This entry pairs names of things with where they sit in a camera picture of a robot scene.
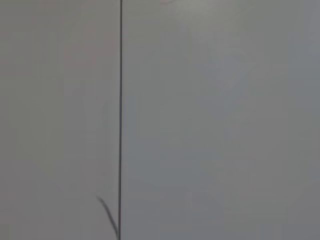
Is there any thin dark wire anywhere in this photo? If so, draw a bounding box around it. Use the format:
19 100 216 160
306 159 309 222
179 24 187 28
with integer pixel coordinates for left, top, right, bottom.
95 194 119 239

